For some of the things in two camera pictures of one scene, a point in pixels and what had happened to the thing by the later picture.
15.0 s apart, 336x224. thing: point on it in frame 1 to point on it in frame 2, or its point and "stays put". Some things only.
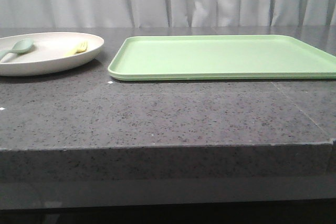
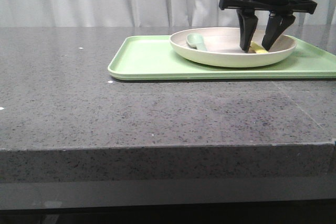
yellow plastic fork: [81, 48] to [258, 49]
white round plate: [46, 56] to [223, 48]
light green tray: [166, 57] stays put
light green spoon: [20, 46] to [196, 40]
